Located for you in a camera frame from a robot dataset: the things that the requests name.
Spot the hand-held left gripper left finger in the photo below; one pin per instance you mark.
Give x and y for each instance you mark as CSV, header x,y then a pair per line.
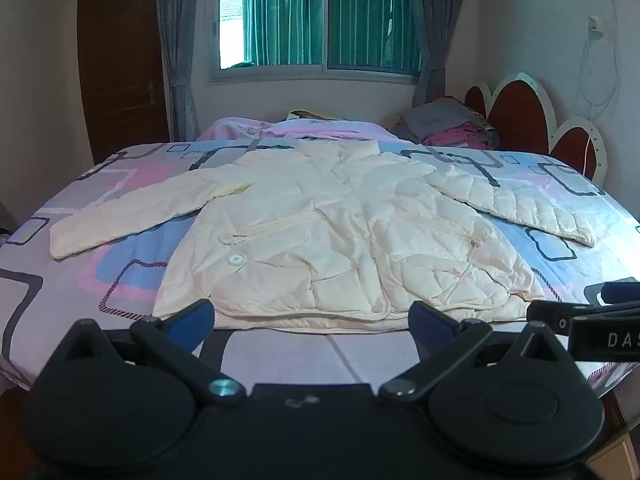
x,y
192,317

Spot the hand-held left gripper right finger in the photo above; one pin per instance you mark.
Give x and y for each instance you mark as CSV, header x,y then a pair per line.
x,y
430,325

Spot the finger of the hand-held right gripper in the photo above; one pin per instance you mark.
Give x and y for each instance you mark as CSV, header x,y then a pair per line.
x,y
547,316
620,292

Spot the cream padded jacket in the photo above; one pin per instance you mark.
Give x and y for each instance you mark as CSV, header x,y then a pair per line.
x,y
325,240

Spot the bed with patterned sheet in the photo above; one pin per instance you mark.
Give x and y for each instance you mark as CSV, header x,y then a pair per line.
x,y
80,280

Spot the pink folded cloth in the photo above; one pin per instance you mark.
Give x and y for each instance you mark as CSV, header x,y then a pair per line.
x,y
460,137

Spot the pink blanket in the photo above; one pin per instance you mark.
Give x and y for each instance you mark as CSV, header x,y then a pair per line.
x,y
240,127

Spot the grey and pink pillows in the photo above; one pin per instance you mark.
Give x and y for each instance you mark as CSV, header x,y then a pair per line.
x,y
430,117

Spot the red and white headboard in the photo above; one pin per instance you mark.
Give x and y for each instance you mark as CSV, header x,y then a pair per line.
x,y
520,110

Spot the yellow printed pillow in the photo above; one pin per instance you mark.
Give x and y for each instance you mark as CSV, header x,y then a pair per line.
x,y
310,115

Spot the grey curtain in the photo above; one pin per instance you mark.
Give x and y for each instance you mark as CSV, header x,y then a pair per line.
x,y
180,60
440,20

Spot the brown wooden door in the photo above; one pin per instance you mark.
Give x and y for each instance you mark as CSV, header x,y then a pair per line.
x,y
120,60

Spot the green curtain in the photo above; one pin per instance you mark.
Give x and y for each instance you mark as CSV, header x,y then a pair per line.
x,y
370,20

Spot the sliding window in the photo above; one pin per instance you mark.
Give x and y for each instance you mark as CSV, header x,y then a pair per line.
x,y
324,20

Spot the white wall charger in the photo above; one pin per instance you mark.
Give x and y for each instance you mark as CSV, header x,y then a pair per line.
x,y
594,30

